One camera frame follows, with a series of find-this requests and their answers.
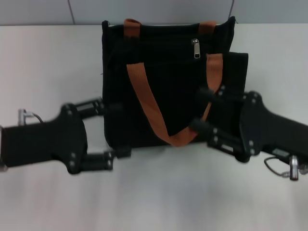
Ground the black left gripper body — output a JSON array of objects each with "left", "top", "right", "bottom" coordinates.
[{"left": 0, "top": 104, "right": 88, "bottom": 174}]

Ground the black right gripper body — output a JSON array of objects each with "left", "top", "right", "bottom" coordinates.
[{"left": 236, "top": 90, "right": 308, "bottom": 165}]

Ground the black bag with orange handles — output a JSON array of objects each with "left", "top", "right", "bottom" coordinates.
[{"left": 101, "top": 16, "right": 249, "bottom": 148}]

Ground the silver zipper pull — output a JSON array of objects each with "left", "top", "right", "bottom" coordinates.
[{"left": 191, "top": 38, "right": 202, "bottom": 59}]

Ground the left gripper silver plug cable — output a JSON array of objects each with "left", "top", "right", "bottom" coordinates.
[{"left": 18, "top": 109, "right": 44, "bottom": 126}]

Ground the gripper silver plug cable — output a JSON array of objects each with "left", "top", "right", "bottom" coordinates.
[
  {"left": 264, "top": 155, "right": 308, "bottom": 182},
  {"left": 18, "top": 109, "right": 44, "bottom": 126}
]

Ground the right gripper silver plug cable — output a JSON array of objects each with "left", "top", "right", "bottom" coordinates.
[{"left": 264, "top": 155, "right": 308, "bottom": 182}]

